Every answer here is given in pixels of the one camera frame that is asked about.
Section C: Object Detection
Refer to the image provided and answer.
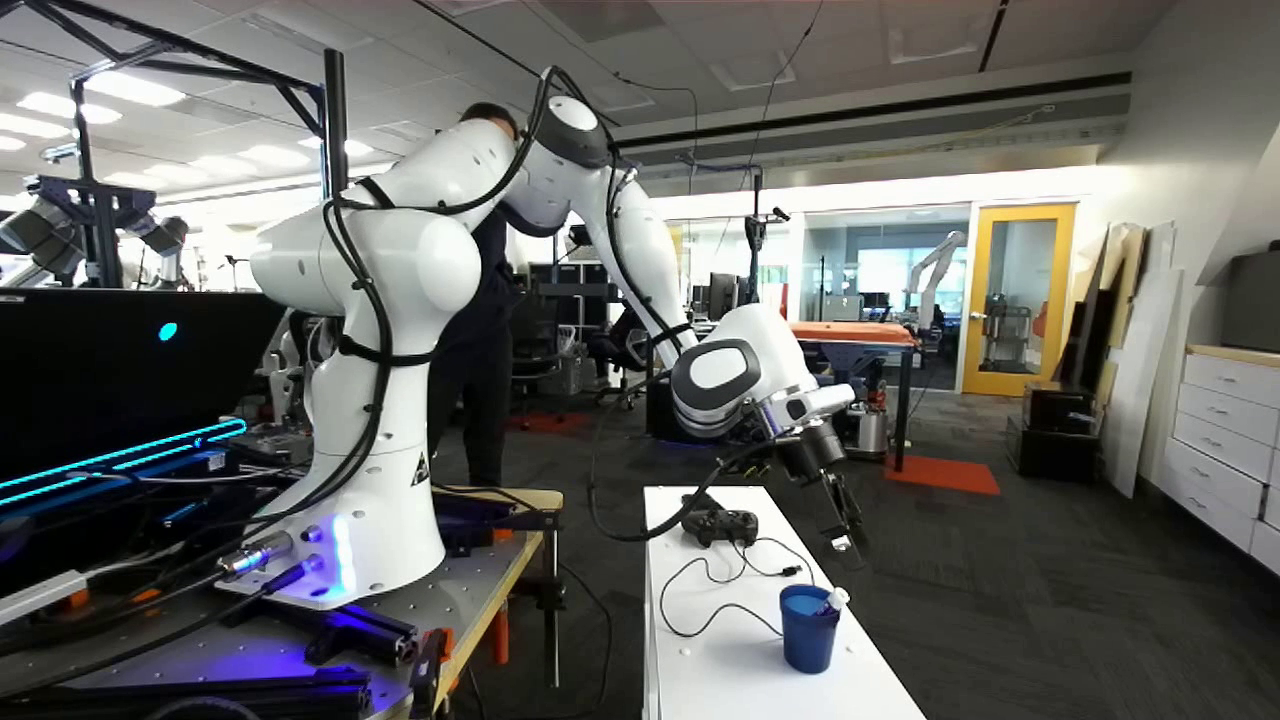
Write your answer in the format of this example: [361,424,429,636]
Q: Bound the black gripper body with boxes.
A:
[765,396,851,482]

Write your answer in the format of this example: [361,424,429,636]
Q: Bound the blue plastic cup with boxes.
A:
[775,579,843,674]

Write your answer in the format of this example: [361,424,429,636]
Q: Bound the silver metal canister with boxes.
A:
[851,403,894,459]

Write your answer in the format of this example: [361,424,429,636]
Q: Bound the orange floor mat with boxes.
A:
[880,447,1007,503]

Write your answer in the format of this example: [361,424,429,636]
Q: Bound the orange topped table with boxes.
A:
[790,314,929,474]

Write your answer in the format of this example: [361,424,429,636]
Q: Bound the black crate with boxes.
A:
[645,373,687,442]

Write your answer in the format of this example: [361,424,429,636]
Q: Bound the black stand pole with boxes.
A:
[736,163,791,310]

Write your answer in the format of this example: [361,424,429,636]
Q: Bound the black office chair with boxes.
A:
[586,296,674,412]

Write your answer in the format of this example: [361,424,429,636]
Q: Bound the black floor boxes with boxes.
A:
[1016,380,1111,489]

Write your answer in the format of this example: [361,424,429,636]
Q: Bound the yellow door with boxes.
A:
[960,198,1086,403]

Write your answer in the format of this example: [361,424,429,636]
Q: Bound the black equipment rack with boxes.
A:
[511,254,619,403]

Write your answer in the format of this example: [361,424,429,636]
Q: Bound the leaning wooden boards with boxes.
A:
[1063,217,1187,503]

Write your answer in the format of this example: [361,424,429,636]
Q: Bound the person in black clothes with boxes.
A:
[455,212,520,493]

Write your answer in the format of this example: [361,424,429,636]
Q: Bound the white drawer cabinet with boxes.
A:
[1153,338,1280,579]

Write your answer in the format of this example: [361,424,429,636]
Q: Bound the grey box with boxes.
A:
[1222,245,1280,356]

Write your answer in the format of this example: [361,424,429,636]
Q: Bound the small black studio lamp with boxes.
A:
[124,212,194,263]

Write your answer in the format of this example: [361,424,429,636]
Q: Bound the black panel with cyan light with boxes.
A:
[0,284,289,474]

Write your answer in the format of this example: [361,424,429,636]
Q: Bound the white power strip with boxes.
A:
[0,565,96,630]

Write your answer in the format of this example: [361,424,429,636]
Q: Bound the large black studio lamp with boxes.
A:
[0,195,88,286]

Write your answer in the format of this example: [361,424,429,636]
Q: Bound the black stereo camera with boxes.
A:
[676,489,765,551]

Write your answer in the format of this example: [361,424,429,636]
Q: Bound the thin black table cable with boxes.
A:
[658,527,807,647]

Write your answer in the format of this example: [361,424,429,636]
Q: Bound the robot mount table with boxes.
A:
[0,478,574,720]

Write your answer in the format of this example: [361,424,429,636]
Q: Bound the orange handled clamp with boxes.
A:
[482,603,520,671]

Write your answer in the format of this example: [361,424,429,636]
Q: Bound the black handled tool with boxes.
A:
[302,599,419,671]

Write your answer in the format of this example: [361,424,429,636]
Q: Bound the black overhead metal frame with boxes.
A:
[0,0,356,291]

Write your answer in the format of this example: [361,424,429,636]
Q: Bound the cyan lit rail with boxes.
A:
[0,412,256,512]

